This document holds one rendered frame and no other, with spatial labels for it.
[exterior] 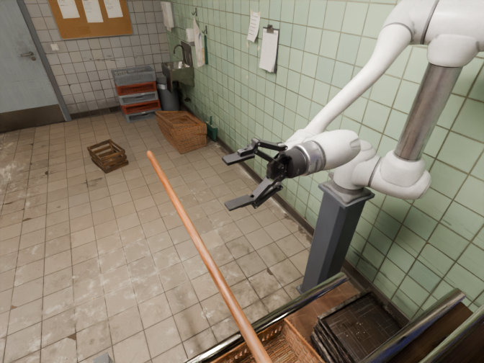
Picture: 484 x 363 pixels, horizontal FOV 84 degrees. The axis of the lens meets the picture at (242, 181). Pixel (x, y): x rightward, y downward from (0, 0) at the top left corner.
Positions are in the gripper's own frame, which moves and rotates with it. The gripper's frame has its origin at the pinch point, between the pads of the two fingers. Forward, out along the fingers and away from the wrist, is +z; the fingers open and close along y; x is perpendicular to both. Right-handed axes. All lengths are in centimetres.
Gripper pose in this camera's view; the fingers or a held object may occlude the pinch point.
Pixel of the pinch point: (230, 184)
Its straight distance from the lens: 63.9
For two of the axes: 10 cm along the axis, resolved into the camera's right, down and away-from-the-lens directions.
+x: -4.9, -5.2, 7.0
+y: 0.0, 8.0, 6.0
